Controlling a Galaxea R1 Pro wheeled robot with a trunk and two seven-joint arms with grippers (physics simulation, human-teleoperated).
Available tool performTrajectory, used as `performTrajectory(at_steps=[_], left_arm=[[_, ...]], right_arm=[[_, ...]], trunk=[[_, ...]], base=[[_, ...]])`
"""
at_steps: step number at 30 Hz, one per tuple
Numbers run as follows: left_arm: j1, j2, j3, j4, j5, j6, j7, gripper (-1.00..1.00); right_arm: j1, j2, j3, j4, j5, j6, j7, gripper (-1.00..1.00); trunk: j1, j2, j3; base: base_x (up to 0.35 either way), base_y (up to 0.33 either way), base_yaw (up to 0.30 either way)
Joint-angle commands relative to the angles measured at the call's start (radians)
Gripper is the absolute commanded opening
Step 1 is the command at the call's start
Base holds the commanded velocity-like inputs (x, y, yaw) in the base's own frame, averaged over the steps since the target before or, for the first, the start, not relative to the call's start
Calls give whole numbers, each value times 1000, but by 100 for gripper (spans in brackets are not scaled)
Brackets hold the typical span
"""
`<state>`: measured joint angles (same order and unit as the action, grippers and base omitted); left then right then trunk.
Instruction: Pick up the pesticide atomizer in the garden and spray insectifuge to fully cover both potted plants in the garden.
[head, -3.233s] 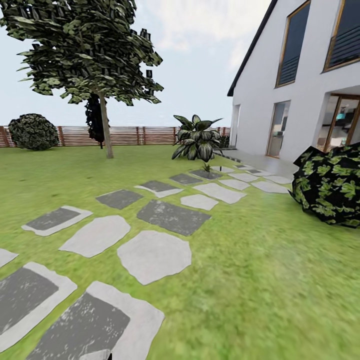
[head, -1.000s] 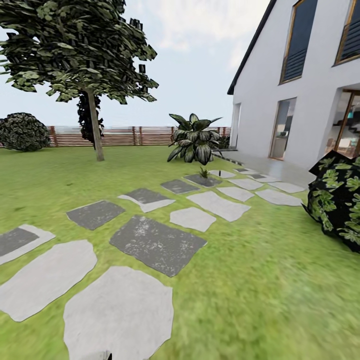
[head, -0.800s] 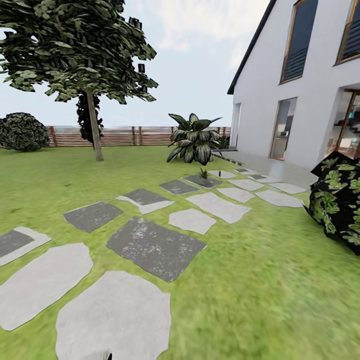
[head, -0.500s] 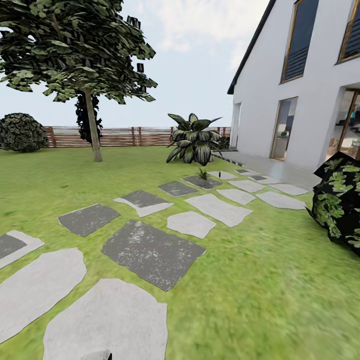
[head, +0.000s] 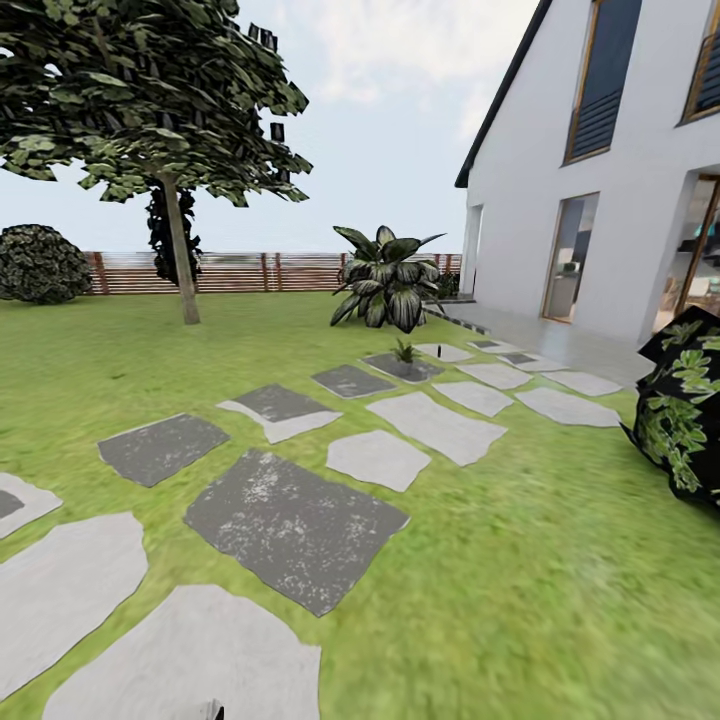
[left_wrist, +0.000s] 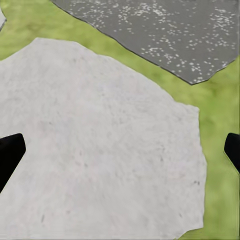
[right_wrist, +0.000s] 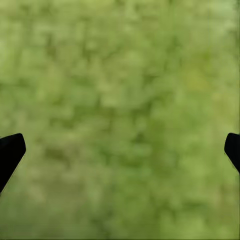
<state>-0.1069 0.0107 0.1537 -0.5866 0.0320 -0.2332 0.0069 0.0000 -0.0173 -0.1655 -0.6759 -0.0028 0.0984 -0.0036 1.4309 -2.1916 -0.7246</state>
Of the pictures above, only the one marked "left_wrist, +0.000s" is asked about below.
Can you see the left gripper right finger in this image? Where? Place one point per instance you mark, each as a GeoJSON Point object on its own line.
{"type": "Point", "coordinates": [232, 149]}

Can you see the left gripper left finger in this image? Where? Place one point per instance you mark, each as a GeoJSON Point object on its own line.
{"type": "Point", "coordinates": [12, 149]}

